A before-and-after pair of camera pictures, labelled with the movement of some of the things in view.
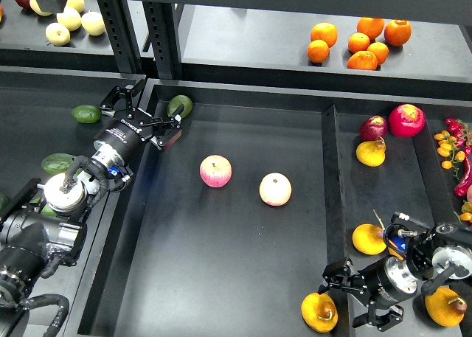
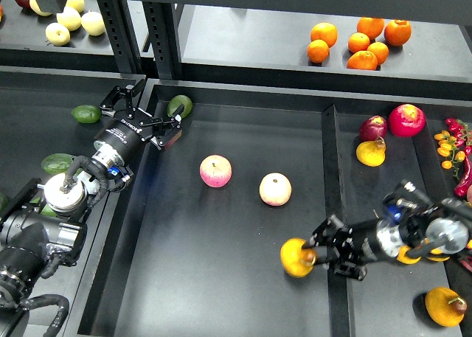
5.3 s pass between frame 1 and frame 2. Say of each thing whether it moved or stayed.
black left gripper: stayed
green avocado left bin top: stayed
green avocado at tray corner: stayed
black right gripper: moved
